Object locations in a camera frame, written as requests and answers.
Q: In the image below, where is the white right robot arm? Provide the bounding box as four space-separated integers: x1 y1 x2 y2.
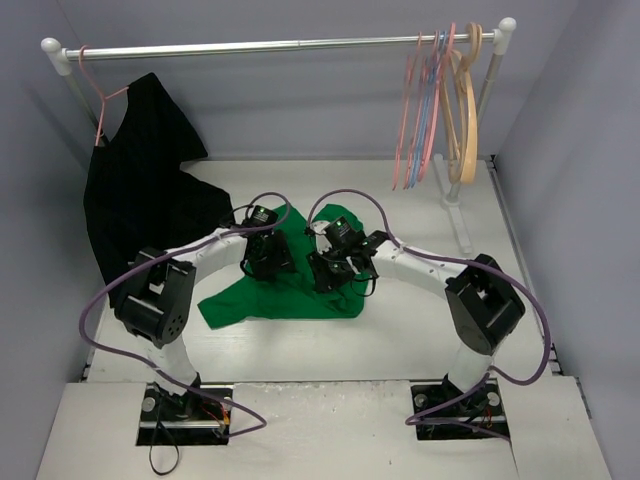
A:
305 216 525 412

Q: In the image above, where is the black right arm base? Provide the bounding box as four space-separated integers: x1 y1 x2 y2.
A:
410 380 510 441

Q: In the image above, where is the green t shirt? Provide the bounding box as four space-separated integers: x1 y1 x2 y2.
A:
198 208 369 329

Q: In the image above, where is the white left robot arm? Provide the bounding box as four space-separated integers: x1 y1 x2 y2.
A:
114 205 295 420

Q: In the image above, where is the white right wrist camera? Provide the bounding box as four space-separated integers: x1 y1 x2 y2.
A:
305 220 332 253

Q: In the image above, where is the wooden hanger front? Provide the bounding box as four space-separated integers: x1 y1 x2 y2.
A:
449 22 483 184

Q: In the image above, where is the silver clothes rack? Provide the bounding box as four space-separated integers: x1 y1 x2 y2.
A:
40 17 517 254

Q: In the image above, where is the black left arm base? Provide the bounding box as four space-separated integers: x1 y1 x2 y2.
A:
136 383 232 446

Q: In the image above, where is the pink hanger right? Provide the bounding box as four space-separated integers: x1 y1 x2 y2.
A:
407 23 456 188

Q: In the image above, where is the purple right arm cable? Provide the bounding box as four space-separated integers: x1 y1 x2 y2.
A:
307 188 554 444

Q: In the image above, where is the pink hanger leftmost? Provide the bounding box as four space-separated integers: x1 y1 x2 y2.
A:
392 32 423 190

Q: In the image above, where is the blue hanger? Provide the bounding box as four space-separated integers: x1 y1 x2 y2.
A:
393 30 450 189

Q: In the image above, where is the black t shirt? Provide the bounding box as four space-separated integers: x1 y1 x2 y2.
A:
83 73 232 283

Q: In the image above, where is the thin black cable loop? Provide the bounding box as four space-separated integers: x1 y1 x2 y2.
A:
149 399 180 475

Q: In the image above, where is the pink hanger with black shirt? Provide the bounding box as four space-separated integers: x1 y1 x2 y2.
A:
78 45 129 147

